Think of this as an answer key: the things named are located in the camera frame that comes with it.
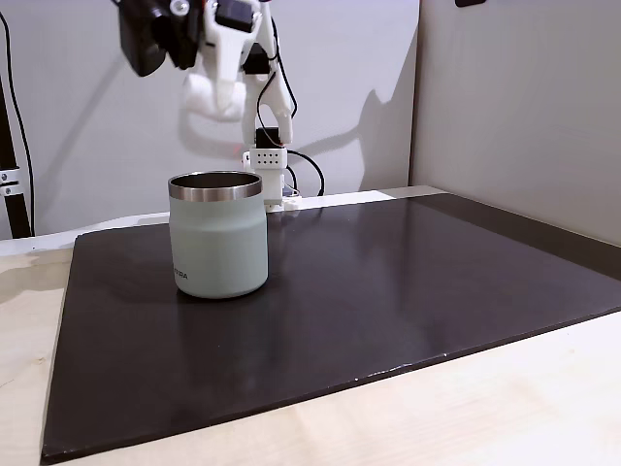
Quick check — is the pale green steel cup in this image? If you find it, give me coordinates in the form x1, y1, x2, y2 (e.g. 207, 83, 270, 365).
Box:
167, 170, 270, 300

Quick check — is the black stand pole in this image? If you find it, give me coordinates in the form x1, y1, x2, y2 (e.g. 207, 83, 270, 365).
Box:
0, 72, 33, 240

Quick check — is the white stand clamp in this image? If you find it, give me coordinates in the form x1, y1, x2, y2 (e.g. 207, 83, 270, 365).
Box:
0, 168, 21, 196

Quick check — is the dark table mat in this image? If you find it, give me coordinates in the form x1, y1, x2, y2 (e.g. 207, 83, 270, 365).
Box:
39, 191, 621, 465

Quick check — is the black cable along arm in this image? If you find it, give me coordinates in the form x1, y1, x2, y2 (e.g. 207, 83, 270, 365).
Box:
254, 9, 298, 147

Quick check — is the black camera box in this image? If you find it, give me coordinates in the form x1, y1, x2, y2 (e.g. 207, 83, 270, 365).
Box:
117, 0, 203, 79

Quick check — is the black cable at base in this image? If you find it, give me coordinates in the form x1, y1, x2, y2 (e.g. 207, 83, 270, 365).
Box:
284, 149, 326, 198

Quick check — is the thin black hanging cable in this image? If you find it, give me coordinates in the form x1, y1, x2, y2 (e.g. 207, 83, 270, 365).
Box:
0, 9, 36, 237

